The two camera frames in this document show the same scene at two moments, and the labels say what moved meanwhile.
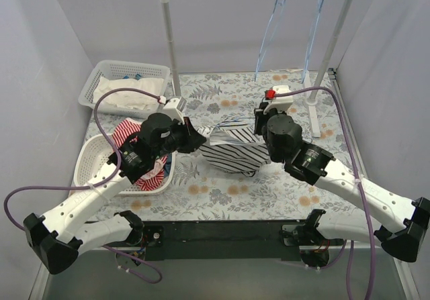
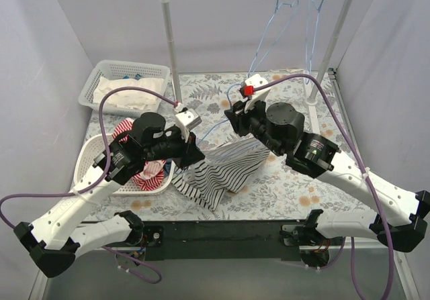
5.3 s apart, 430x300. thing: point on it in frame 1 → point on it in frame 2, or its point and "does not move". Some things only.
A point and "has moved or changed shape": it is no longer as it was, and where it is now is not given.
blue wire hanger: x=233 y=120 has moved or changed shape
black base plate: x=229 y=240 does not move
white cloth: x=127 y=98 does not move
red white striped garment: x=154 y=179 does not move
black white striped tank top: x=235 y=148 has moved or changed shape
